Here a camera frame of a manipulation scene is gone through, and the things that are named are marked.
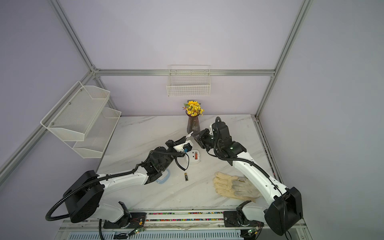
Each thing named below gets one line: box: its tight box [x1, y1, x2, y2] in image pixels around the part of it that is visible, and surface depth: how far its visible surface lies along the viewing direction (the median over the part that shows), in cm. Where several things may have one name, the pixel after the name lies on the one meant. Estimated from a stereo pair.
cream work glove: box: [213, 172, 262, 203], surface depth 85 cm
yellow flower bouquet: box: [182, 100, 205, 117], surface depth 94 cm
